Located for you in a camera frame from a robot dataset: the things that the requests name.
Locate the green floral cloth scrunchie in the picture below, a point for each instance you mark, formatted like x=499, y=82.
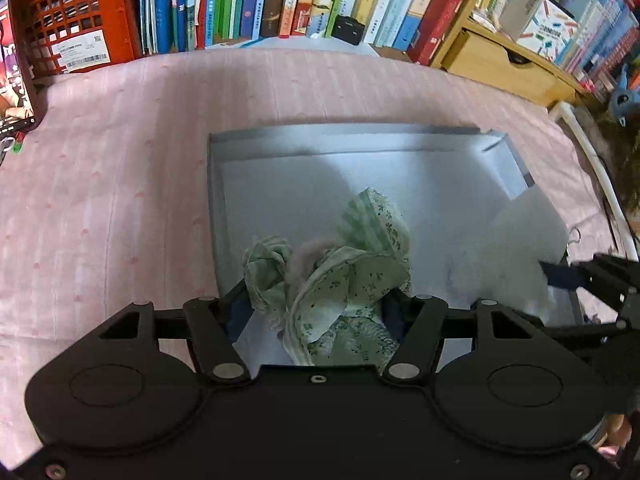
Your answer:
x=350, y=280

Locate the white fluffy pom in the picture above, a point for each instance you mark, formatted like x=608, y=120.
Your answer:
x=515, y=245

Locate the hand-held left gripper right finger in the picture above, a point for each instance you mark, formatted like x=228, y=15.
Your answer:
x=395, y=317

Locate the colourful printed box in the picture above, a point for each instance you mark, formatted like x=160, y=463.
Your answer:
x=545, y=25

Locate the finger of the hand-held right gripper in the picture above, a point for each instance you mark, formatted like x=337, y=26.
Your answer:
x=560, y=275

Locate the person's right forearm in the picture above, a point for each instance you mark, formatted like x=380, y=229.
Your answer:
x=617, y=432

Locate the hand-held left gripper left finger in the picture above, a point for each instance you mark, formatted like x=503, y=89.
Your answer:
x=212, y=330

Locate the brown-haired doll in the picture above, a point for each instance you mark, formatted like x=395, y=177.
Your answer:
x=625, y=160

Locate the smartphone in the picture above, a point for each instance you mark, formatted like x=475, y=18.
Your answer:
x=15, y=60

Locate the white tube rail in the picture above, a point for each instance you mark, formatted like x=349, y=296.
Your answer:
x=595, y=160

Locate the grey cardboard box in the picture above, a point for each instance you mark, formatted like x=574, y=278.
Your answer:
x=300, y=175

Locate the blue toy figure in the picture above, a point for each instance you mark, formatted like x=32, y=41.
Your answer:
x=625, y=95

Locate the wooden drawer organizer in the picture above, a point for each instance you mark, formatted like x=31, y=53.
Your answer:
x=500, y=65

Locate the red plastic crate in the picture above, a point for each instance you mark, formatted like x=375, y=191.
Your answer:
x=75, y=10

